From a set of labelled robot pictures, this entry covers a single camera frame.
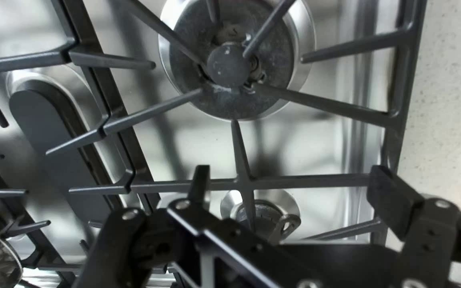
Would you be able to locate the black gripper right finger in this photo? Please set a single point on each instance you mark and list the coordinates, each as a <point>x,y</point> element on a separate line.
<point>425,225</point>

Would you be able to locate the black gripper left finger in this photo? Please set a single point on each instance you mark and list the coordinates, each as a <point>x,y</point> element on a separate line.
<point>224,235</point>

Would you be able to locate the stainless steel gas stove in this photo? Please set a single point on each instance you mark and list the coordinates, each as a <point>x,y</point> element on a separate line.
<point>199,137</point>

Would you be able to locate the small rear gas burner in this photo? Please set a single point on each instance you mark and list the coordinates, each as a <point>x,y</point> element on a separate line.
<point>277,212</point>

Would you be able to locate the black cast iron grate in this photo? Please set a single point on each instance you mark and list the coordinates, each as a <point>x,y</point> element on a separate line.
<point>135,116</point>

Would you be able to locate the round gas burner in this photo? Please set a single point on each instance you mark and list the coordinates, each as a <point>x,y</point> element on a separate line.
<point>242,43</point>

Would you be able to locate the oval centre burner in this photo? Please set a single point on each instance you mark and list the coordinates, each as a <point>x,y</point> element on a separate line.
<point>52,105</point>

